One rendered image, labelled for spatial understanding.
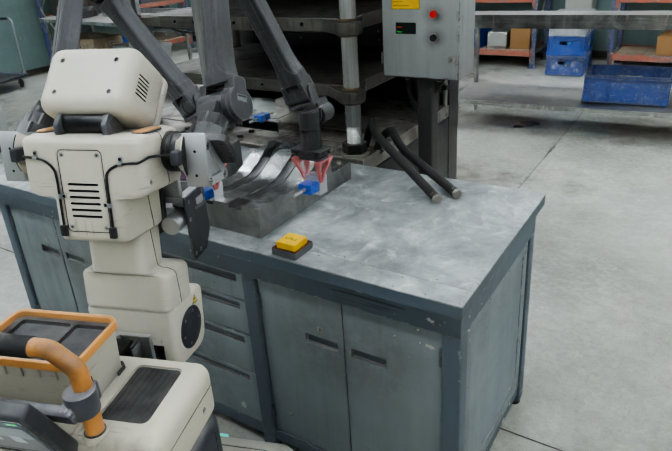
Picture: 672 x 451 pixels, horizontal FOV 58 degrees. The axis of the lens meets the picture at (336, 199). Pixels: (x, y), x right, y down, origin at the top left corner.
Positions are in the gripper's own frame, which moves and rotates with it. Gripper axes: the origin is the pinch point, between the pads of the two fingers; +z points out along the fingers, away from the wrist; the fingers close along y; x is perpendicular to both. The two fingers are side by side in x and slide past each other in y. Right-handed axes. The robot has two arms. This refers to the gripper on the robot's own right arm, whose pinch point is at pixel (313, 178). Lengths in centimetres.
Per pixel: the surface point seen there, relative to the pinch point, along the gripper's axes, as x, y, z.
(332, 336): 13.6, -12.1, 40.6
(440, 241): -6.6, -35.6, 15.0
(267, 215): 9.5, 10.2, 9.4
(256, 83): -67, 74, -9
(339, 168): -29.7, 10.4, 8.3
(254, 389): 13, 21, 72
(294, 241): 16.3, -3.9, 11.6
